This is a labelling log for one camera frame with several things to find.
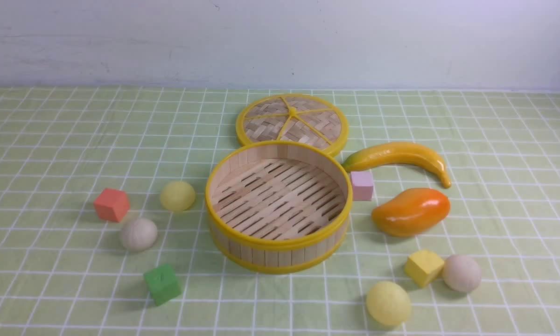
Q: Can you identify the yellow bun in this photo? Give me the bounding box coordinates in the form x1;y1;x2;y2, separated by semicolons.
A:
366;281;412;327
159;180;196;213

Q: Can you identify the white bun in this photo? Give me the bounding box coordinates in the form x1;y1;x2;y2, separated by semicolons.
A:
442;254;482;293
119;217;158;252

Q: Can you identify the bamboo steamer tray yellow rim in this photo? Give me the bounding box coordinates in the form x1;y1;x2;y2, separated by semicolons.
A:
204;140;353;274

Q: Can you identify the woven bamboo steamer lid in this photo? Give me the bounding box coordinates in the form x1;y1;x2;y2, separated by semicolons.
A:
235;93;349;156

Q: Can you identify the pink cube block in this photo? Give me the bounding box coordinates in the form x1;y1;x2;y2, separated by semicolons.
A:
349;170;374;201

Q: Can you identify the yellow toy banana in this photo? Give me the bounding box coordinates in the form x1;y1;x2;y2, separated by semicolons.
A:
342;142;452;189

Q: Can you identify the orange toy mango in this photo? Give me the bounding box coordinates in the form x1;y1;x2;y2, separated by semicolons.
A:
371;188;451;238

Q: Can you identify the green cube block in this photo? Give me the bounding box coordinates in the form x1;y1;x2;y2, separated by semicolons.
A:
143;264;181;306

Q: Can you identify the red cube block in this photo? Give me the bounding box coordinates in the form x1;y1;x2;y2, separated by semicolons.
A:
93;189;129;223

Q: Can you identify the yellow cube block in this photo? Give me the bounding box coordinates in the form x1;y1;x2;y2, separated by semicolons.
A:
404;250;445;287

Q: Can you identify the green checkered tablecloth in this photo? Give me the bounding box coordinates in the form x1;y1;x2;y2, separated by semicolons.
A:
0;87;560;336

